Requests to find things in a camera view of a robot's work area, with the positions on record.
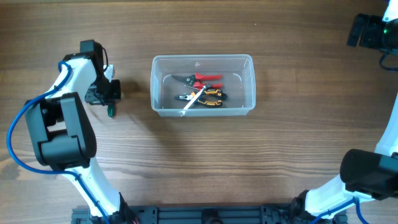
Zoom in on blue right camera cable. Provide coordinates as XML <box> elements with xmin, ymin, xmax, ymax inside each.
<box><xmin>309</xmin><ymin>195</ymin><xmax>371</xmax><ymax>224</ymax></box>

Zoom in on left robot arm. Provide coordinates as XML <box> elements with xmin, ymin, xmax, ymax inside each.
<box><xmin>23</xmin><ymin>40</ymin><xmax>141</xmax><ymax>223</ymax></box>

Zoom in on blue left camera cable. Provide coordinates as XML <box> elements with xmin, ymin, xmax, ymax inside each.
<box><xmin>6</xmin><ymin>60</ymin><xmax>109</xmax><ymax>224</ymax></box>

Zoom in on small silver wrench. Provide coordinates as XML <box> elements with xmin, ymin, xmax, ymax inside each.
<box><xmin>180</xmin><ymin>84</ymin><xmax>211</xmax><ymax>116</ymax></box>

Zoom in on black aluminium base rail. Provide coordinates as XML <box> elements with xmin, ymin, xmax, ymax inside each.
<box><xmin>70</xmin><ymin>203</ymin><xmax>348</xmax><ymax>224</ymax></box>

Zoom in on red black screwdriver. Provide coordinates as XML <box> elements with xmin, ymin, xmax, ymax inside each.
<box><xmin>184</xmin><ymin>85</ymin><xmax>199</xmax><ymax>90</ymax></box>

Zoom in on red handled cutting pliers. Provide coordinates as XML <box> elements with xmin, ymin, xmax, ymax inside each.
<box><xmin>171</xmin><ymin>73</ymin><xmax>223</xmax><ymax>89</ymax></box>

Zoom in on clear plastic container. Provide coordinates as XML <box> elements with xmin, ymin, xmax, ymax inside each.
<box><xmin>150</xmin><ymin>54</ymin><xmax>256</xmax><ymax>117</ymax></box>

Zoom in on blue camera cable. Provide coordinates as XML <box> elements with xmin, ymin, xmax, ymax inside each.
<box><xmin>6</xmin><ymin>60</ymin><xmax>109</xmax><ymax>224</ymax></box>
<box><xmin>309</xmin><ymin>195</ymin><xmax>371</xmax><ymax>224</ymax></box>

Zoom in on green handled screwdriver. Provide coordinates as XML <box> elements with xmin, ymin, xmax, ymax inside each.
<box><xmin>107</xmin><ymin>104</ymin><xmax>116</xmax><ymax>118</ymax></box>

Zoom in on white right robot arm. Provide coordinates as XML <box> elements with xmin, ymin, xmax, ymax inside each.
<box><xmin>289</xmin><ymin>13</ymin><xmax>397</xmax><ymax>223</ymax></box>

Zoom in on orange black pliers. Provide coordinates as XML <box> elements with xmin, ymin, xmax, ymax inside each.
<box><xmin>174</xmin><ymin>88</ymin><xmax>227</xmax><ymax>108</ymax></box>

